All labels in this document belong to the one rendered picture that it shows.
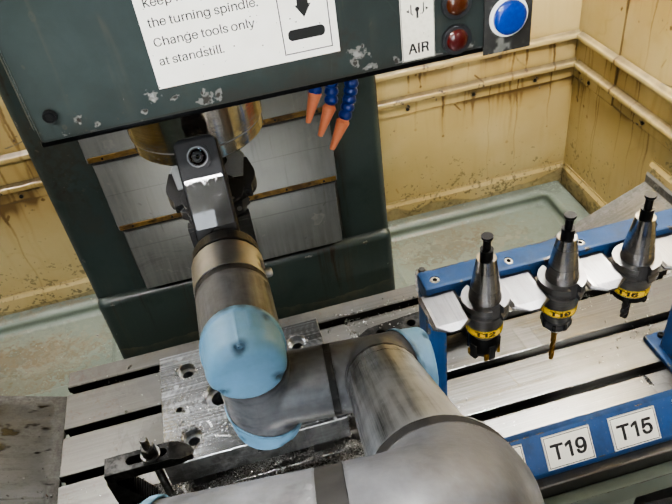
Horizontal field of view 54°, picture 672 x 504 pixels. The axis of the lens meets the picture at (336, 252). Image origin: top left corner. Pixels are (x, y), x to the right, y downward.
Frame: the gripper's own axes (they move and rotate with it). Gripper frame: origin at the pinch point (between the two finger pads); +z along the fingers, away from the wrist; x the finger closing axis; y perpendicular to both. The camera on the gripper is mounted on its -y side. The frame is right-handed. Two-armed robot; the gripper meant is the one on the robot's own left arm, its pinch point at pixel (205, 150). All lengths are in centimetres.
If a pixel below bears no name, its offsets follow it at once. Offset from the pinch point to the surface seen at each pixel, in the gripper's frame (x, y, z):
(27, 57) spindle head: -10.1, -23.6, -21.1
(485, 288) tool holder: 30.2, 17.8, -18.2
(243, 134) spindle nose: 4.9, -5.1, -7.0
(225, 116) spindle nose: 3.5, -8.3, -8.2
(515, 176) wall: 85, 79, 79
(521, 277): 37.4, 21.8, -14.2
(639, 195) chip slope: 97, 61, 39
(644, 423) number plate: 55, 49, -25
